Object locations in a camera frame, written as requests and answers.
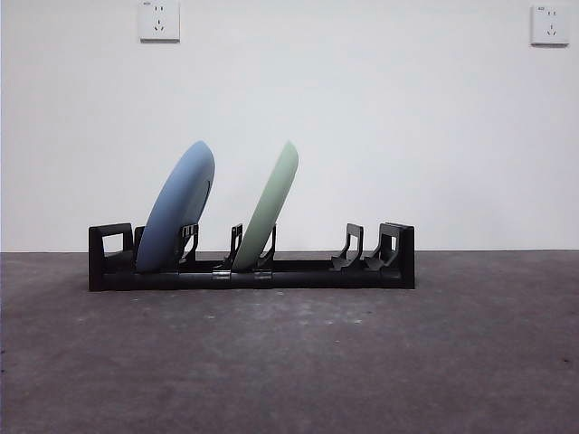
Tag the white wall socket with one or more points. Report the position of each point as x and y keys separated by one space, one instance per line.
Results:
x=549 y=27
x=159 y=20

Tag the blue round plate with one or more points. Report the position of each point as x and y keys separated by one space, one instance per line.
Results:
x=176 y=203

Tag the pale green round plate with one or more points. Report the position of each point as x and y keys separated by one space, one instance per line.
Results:
x=267 y=212

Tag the black plastic plate rack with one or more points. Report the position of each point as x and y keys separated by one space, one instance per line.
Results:
x=407 y=262

